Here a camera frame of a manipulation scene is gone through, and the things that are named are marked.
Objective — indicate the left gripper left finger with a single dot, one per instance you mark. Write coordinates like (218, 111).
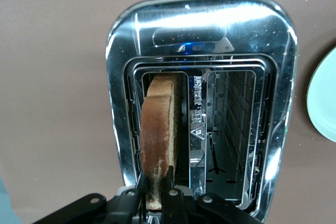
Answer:
(118, 208)

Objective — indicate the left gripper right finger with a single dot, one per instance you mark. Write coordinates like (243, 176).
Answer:
(189, 211)

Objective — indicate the brown bread slice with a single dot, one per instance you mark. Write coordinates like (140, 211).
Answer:
(157, 134)

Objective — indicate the pale green round plate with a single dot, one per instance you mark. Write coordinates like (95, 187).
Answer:
(325, 98)

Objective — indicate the beige chrome toaster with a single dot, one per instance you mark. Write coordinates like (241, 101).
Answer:
(210, 24)

